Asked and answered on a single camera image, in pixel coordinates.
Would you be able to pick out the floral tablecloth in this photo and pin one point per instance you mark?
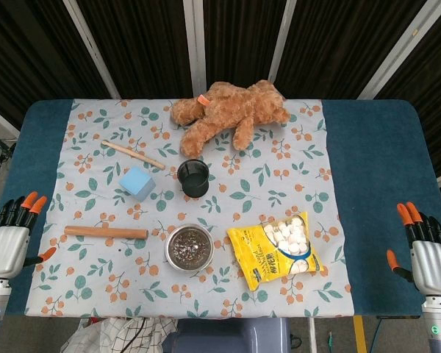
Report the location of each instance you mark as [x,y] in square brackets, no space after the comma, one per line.
[242,176]

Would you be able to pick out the thin wooden stick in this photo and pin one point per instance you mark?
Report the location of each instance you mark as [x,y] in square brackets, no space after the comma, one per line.
[132,153]

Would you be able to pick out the brown teddy bear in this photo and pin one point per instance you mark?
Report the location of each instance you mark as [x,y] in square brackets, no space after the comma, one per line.
[231,110]

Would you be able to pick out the stainless steel bowl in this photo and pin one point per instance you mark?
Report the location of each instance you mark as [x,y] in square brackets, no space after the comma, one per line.
[206,263]

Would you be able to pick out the white checkered cloth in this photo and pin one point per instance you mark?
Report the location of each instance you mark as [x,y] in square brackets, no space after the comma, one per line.
[110,336]

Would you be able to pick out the black mesh pen cup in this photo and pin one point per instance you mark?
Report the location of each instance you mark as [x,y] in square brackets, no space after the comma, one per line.
[193,185]

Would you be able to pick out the yellow marshmallow bag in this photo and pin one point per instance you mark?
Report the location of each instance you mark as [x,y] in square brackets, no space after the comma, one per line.
[253,253]

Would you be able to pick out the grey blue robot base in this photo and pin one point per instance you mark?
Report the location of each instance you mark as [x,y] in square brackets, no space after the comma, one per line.
[228,336]

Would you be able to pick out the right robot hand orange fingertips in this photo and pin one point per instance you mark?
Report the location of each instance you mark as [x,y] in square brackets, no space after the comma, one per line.
[435,264]

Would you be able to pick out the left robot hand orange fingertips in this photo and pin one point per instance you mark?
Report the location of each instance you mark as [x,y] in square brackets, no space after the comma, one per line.
[5,250]

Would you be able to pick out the light blue foam cube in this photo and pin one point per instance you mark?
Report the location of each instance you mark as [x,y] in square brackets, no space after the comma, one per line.
[136,184]

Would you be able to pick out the brown wooden rod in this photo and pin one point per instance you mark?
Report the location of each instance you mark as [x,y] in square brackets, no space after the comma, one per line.
[106,232]

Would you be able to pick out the teal table cover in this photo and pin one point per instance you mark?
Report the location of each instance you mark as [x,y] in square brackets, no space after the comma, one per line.
[382,165]

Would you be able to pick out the crushed dark seeds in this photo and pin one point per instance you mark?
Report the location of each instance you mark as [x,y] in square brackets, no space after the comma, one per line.
[189,246]

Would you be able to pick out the white partition post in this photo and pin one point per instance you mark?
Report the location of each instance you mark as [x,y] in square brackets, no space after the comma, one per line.
[195,48]
[92,49]
[400,51]
[282,40]

